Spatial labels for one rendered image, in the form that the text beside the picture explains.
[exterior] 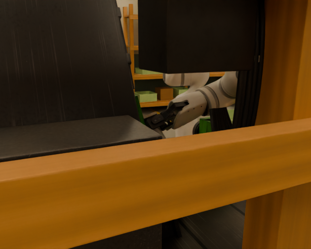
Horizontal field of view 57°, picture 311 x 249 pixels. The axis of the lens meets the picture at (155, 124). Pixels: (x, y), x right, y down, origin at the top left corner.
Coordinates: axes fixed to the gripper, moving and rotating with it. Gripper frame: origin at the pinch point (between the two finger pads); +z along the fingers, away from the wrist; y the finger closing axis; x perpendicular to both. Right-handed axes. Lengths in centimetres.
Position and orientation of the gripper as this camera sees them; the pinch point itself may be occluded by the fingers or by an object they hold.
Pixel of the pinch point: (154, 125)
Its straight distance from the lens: 77.3
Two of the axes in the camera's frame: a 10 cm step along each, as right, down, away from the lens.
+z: -8.5, 4.0, -3.3
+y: 1.2, -4.7, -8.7
